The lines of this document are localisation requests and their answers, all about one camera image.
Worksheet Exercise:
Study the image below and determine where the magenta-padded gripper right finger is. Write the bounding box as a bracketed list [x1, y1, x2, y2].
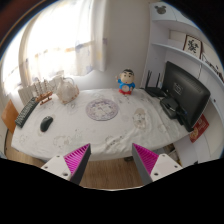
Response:
[132, 143, 183, 185]

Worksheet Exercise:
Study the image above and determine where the large white conch shell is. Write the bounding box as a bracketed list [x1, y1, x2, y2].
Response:
[54, 76, 80, 105]

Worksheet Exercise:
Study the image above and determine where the black keyboard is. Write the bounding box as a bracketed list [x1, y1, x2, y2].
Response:
[14, 96, 40, 129]

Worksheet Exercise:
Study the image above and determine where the wooden sailing ship model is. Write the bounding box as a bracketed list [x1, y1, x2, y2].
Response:
[31, 78, 56, 106]

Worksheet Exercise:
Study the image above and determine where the orange wooden chair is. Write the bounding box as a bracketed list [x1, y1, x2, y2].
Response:
[0, 99, 20, 135]

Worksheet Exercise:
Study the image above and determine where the white star-print curtain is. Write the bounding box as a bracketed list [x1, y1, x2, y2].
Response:
[19, 0, 108, 84]

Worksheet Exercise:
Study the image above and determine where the white radiator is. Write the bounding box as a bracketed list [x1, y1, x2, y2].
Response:
[17, 79, 64, 106]

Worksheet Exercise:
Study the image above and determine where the white shelf unit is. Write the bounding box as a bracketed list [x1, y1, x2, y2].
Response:
[141, 1, 224, 164]

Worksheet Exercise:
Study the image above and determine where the black router with antennas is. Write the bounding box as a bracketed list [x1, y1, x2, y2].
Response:
[144, 69, 168, 98]

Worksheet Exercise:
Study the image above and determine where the cartoon boy figurine with clock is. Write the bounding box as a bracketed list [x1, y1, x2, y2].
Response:
[115, 68, 136, 96]

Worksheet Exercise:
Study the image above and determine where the black computer mouse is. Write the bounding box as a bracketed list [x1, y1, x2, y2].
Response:
[39, 115, 54, 133]

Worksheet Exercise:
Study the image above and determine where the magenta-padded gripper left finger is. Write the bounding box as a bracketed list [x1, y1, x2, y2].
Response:
[40, 143, 92, 185]

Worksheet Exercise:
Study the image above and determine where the black computer monitor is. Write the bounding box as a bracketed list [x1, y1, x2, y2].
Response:
[160, 60, 212, 133]

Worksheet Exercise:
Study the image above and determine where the red booklet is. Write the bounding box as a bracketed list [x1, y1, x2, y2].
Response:
[189, 114, 210, 144]

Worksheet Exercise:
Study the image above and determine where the white printed tablecloth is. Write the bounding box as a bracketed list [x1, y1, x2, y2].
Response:
[10, 87, 191, 163]

